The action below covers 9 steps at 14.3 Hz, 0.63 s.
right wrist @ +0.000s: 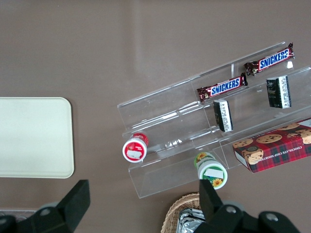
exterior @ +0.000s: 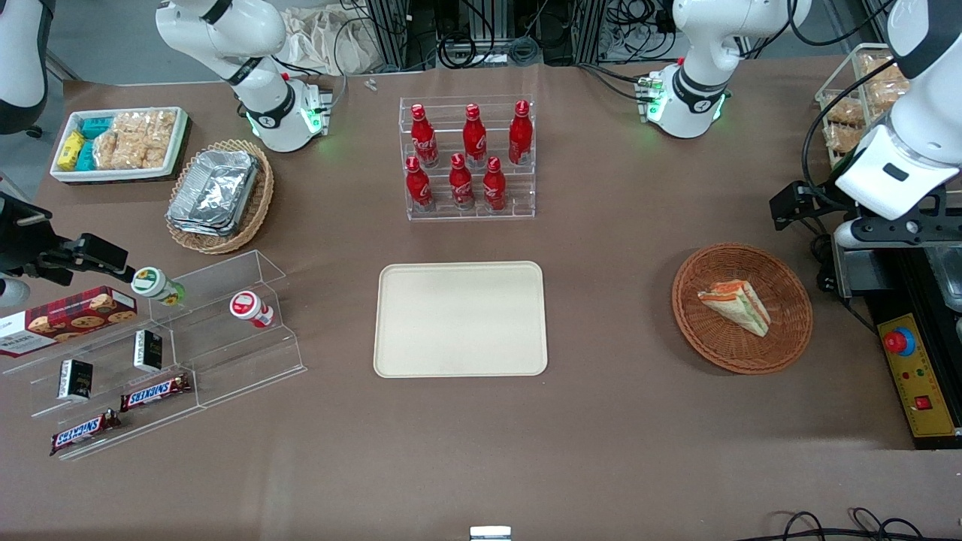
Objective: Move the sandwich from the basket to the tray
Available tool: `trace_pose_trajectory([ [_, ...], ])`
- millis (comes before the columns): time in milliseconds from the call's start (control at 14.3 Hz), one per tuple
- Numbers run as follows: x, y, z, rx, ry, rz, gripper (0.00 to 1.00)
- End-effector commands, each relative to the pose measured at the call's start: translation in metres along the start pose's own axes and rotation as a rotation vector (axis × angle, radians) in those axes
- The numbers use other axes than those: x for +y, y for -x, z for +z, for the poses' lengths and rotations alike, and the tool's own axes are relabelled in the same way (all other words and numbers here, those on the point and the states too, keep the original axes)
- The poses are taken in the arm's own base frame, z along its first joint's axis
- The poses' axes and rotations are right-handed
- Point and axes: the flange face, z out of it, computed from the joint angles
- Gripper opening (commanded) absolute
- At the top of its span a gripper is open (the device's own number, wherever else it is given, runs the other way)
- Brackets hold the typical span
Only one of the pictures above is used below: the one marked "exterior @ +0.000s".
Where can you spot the small black box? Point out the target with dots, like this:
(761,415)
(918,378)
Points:
(75,379)
(148,351)

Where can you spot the red cola bottle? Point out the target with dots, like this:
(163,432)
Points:
(494,188)
(424,139)
(461,186)
(474,137)
(418,188)
(520,135)

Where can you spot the clear plastic container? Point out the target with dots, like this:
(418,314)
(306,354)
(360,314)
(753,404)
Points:
(951,278)

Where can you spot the Snickers chocolate bar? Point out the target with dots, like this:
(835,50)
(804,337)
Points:
(83,432)
(154,392)

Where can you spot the yellow snack packet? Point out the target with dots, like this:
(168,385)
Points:
(71,150)

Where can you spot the cream plastic serving tray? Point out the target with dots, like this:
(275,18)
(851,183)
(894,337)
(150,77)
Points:
(460,319)

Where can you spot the bagged crackers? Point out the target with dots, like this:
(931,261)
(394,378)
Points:
(883,83)
(843,120)

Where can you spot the yellow control panel box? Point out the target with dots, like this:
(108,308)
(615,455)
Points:
(921,376)

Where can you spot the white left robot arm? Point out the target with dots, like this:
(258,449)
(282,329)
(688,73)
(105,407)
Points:
(699,45)

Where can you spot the beige cloth bag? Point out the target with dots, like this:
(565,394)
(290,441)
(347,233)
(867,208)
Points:
(331,37)

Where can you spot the red capped yogurt bottle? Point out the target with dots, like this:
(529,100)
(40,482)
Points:
(249,308)

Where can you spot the teal snack packet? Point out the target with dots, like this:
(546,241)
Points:
(86,156)
(96,126)

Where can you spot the oval wicker basket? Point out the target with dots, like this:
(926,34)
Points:
(259,203)

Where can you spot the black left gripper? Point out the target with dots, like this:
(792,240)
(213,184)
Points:
(825,193)

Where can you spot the red emergency stop button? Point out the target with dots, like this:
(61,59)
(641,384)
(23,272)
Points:
(898,342)

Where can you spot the clear rice cracker bag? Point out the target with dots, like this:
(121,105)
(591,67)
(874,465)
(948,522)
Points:
(159,137)
(120,143)

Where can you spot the silver metal bracket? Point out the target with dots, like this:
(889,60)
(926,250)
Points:
(490,533)

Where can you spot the white rectangular snack tray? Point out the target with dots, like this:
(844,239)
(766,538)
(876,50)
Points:
(113,174)

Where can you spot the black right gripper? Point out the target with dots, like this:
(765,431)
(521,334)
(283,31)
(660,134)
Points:
(21,244)

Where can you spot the triangle sandwich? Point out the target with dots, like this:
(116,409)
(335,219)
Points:
(740,304)

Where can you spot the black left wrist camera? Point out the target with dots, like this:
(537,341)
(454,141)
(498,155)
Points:
(795,204)

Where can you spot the round brown wicker basket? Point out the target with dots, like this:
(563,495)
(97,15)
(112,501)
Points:
(721,342)

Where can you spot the green capped yogurt bottle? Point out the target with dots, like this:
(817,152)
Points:
(154,284)

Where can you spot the grey metal plate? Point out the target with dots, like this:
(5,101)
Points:
(853,274)

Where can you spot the clear acrylic step shelf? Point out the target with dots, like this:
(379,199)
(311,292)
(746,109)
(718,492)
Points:
(240,353)

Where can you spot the red cookie box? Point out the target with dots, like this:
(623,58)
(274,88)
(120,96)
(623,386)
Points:
(68,319)

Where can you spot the black equipment stand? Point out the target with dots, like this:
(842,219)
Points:
(898,293)

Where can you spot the clear acrylic bottle rack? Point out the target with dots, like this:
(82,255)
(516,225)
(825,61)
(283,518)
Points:
(466,214)

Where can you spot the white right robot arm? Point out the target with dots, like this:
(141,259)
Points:
(225,30)

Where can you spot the stacked aluminium foil containers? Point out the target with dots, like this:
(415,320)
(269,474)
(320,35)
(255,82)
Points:
(214,191)

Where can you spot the white rounded housing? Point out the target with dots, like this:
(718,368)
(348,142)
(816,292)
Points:
(11,293)

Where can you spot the aluminium frame post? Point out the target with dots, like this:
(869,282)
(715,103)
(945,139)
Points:
(394,30)

